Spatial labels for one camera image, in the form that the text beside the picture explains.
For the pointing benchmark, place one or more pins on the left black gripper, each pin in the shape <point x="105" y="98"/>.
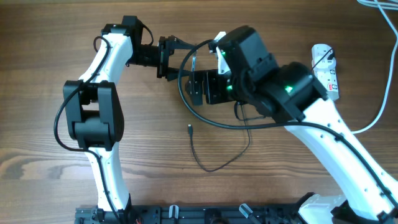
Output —
<point x="172" y="43"/>

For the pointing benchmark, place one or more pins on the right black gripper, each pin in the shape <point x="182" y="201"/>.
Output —
<point x="213" y="78"/>

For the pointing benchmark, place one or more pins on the blue smartphone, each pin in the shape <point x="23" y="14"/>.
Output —
<point x="194" y="58"/>

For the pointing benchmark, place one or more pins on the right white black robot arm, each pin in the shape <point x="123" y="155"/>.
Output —
<point x="294" y="98"/>

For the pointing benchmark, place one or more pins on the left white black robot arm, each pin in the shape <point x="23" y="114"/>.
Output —
<point x="95" y="118"/>

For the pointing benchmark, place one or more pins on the white power strip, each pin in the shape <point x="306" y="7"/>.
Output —
<point x="324" y="68"/>

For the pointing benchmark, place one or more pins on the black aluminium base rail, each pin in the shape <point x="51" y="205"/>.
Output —
<point x="175" y="214"/>

